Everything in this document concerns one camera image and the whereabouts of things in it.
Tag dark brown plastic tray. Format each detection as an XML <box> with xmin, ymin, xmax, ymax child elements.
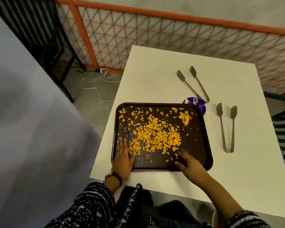
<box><xmin>111</xmin><ymin>102</ymin><xmax>214</xmax><ymax>172</ymax></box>

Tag person's right hand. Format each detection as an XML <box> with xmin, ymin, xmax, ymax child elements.
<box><xmin>174</xmin><ymin>149</ymin><xmax>211</xmax><ymax>186</ymax></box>

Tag brown strap wristwatch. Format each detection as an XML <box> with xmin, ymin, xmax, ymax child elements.
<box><xmin>104</xmin><ymin>171</ymin><xmax>123</xmax><ymax>188</ymax></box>

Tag round purple sticker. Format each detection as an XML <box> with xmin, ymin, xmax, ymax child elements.
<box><xmin>183</xmin><ymin>97</ymin><xmax>206</xmax><ymax>116</ymax></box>

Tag short metal tongs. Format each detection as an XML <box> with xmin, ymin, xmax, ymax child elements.
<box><xmin>216</xmin><ymin>103</ymin><xmax>238</xmax><ymax>154</ymax></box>

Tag person's left forearm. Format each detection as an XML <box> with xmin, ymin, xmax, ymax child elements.
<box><xmin>45</xmin><ymin>175</ymin><xmax>121</xmax><ymax>228</ymax></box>

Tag person's left hand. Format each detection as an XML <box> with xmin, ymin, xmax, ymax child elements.
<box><xmin>111</xmin><ymin>137</ymin><xmax>136</xmax><ymax>182</ymax></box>

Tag pile of yellow crumbs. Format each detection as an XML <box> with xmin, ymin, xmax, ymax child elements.
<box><xmin>118</xmin><ymin>106</ymin><xmax>194</xmax><ymax>163</ymax></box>

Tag white cable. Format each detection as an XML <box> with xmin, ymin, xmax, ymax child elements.
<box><xmin>80</xmin><ymin>68</ymin><xmax>120</xmax><ymax>102</ymax></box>

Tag person's right forearm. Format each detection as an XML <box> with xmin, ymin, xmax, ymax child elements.
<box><xmin>199</xmin><ymin>173</ymin><xmax>272</xmax><ymax>228</ymax></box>

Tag black slatted chair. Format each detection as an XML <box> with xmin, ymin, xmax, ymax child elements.
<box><xmin>0</xmin><ymin>0</ymin><xmax>87</xmax><ymax>104</ymax></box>

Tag long metal tongs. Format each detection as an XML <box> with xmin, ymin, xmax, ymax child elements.
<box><xmin>176</xmin><ymin>66</ymin><xmax>210</xmax><ymax>104</ymax></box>

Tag orange mesh fence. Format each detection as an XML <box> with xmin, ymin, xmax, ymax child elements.
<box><xmin>54</xmin><ymin>0</ymin><xmax>285</xmax><ymax>95</ymax></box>

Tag person's legs in dark jeans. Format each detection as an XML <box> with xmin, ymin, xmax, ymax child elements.
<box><xmin>115</xmin><ymin>185</ymin><xmax>212</xmax><ymax>228</ymax></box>

